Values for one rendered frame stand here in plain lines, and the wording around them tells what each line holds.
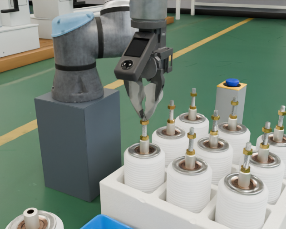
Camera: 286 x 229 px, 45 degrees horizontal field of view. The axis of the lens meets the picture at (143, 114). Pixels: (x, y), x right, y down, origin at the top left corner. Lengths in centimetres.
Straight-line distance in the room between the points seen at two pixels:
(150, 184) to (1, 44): 204
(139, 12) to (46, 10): 260
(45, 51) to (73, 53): 191
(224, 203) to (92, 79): 51
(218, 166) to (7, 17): 227
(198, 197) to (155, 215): 10
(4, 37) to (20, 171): 156
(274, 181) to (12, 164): 90
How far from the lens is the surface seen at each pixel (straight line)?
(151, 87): 72
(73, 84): 97
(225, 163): 83
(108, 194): 83
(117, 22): 97
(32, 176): 124
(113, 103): 105
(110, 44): 96
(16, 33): 275
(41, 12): 331
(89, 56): 97
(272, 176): 78
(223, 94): 108
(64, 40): 95
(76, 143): 99
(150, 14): 69
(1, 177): 127
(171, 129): 88
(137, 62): 65
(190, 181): 72
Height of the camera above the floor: 63
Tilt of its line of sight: 22 degrees down
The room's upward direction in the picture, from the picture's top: straight up
